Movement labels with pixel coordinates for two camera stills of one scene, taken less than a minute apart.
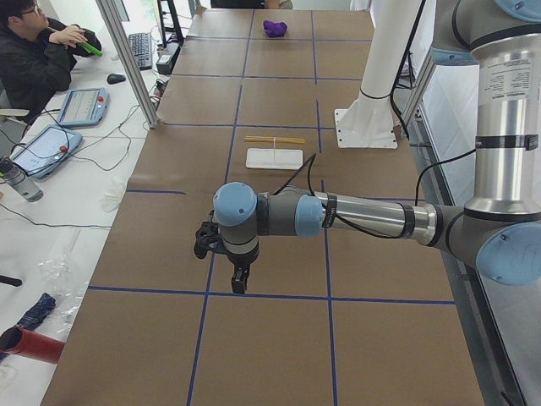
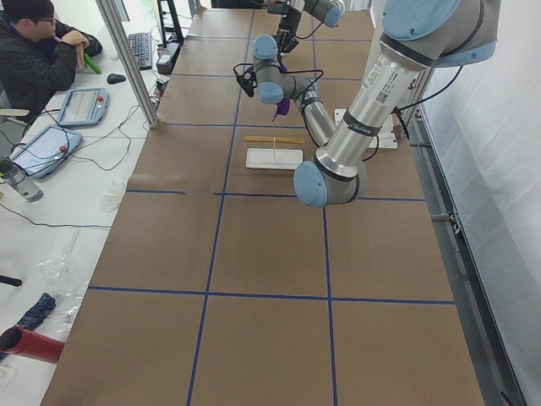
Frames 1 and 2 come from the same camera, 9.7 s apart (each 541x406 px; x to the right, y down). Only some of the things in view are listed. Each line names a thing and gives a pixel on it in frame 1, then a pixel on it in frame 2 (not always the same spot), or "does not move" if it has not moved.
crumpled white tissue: (112, 194) does not move
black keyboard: (141, 45) does not move
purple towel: (275, 29) to (282, 106)
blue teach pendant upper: (84, 106) does not move
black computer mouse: (115, 78) does not move
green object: (91, 49) to (94, 66)
